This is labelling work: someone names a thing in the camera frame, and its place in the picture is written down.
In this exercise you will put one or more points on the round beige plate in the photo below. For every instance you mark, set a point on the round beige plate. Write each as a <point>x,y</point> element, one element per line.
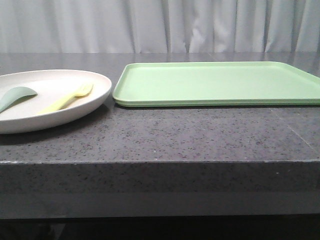
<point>50,86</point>

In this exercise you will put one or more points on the light green serving tray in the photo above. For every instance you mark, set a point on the light green serving tray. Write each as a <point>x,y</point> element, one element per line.
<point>236,83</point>

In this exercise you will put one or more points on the pale green plastic spoon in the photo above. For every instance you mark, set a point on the pale green plastic spoon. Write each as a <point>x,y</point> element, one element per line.
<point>15,94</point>

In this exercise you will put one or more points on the yellow plastic fork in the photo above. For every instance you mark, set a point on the yellow plastic fork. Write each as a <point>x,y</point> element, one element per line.
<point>80,92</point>

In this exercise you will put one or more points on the white pleated curtain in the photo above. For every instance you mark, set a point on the white pleated curtain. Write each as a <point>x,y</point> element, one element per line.
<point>159,26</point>

